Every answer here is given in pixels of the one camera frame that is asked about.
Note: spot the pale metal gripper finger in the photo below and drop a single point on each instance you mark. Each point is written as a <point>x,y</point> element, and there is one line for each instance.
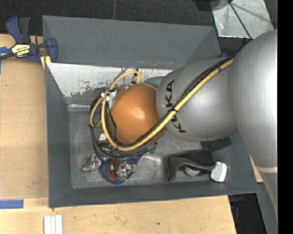
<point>91,164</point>
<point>125,170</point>

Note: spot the blue and red-brown round thing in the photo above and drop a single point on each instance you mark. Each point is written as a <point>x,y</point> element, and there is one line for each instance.
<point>107,173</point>

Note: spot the pale wood flat board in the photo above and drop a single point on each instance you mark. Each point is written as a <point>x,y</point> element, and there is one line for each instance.
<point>23,130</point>

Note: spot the white plug adapter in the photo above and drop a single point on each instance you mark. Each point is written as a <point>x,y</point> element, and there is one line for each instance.
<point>219,172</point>

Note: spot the grey metal bin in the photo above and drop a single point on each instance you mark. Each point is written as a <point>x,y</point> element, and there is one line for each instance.
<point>117,43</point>

